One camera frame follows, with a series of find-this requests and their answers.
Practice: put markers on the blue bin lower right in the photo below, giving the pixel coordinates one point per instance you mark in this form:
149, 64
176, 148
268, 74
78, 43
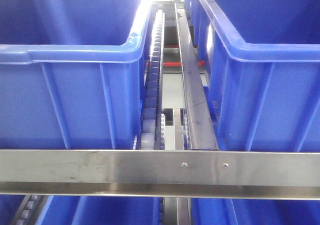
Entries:
220, 211

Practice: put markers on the blue bin front left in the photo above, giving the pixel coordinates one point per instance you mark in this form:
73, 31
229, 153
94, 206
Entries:
72, 73

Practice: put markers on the steel shelf front rail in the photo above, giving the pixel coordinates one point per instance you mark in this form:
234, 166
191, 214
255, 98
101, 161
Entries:
161, 173

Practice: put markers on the blue bin lower left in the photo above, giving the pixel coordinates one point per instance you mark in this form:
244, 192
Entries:
100, 210

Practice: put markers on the steel divider rail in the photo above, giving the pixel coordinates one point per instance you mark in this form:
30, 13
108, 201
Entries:
200, 128

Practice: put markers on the blue bin front right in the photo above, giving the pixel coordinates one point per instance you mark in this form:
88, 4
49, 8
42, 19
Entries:
262, 65

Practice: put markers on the blue bin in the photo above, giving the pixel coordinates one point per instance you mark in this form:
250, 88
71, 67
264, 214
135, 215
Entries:
100, 210
220, 211
262, 65
72, 73

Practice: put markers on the grey roller track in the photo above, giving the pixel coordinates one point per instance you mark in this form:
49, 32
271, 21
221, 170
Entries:
153, 120

